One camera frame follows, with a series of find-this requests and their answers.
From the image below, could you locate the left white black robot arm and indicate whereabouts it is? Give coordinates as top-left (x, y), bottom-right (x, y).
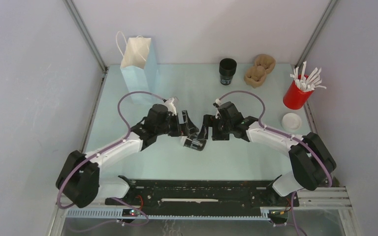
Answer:
top-left (56, 104), bottom-right (199, 208)

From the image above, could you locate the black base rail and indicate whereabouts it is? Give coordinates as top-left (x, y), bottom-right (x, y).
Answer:
top-left (56, 178), bottom-right (353, 225)

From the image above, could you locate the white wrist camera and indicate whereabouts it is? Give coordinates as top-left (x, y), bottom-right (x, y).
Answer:
top-left (213, 98), bottom-right (222, 118)
top-left (163, 97), bottom-right (179, 116)

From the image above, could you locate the light blue paper bag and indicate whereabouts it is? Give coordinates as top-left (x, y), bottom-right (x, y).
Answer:
top-left (115, 31), bottom-right (158, 104)

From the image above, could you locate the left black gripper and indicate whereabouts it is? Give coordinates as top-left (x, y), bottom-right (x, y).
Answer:
top-left (156, 110), bottom-right (198, 137)

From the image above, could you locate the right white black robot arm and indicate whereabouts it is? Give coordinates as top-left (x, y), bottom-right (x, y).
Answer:
top-left (197, 102), bottom-right (337, 206)

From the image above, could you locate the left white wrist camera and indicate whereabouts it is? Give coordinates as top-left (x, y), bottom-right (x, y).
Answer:
top-left (163, 97), bottom-right (179, 116)

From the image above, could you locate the red cup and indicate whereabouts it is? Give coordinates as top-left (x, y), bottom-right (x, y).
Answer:
top-left (283, 81), bottom-right (314, 110)

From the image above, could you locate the brown pulp cup carrier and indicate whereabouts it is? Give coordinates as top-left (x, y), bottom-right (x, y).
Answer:
top-left (244, 54), bottom-right (276, 88)

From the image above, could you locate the black paper cup stack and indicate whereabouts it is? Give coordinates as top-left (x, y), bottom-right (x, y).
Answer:
top-left (219, 58), bottom-right (237, 86)

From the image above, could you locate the white cup lid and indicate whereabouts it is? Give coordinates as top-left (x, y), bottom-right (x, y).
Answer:
top-left (180, 136), bottom-right (191, 147)

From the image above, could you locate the white wrapped straws bundle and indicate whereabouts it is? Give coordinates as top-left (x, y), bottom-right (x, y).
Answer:
top-left (290, 61), bottom-right (327, 92)

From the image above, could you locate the white lid stack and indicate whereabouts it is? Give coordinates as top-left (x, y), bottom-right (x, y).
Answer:
top-left (281, 113), bottom-right (302, 132)

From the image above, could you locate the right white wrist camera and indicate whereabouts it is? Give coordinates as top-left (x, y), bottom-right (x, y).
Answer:
top-left (213, 98), bottom-right (222, 118)

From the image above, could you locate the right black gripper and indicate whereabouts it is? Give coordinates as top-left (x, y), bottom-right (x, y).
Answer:
top-left (197, 115), bottom-right (232, 141)

